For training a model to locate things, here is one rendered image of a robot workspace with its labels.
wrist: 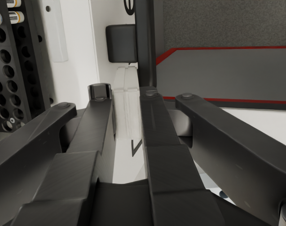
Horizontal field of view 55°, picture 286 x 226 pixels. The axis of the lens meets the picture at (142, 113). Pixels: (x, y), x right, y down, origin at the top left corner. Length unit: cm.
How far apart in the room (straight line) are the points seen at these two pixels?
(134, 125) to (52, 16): 19
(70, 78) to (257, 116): 23
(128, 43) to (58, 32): 12
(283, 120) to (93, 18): 26
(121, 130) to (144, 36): 8
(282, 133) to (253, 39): 76
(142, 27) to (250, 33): 92
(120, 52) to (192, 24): 91
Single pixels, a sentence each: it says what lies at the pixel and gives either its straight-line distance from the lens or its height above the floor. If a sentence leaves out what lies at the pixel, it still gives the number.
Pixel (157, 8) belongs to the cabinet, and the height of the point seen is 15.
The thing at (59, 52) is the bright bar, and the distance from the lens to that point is 31.
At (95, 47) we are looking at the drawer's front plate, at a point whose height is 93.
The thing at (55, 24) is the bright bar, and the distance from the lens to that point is 31.
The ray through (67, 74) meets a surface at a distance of 33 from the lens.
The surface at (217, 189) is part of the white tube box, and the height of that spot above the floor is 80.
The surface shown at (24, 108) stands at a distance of 29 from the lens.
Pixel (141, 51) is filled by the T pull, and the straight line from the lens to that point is 20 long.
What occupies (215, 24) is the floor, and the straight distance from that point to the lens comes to 111.
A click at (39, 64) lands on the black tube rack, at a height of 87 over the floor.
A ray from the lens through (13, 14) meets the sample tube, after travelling 29.
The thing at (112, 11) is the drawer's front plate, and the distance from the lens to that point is 23.
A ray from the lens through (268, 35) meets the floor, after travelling 111.
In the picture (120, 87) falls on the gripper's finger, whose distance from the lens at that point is 15.
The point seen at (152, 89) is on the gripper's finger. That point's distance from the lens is 17.
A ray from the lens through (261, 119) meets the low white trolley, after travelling 37.
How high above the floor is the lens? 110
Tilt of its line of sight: 63 degrees down
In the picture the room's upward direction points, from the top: 139 degrees counter-clockwise
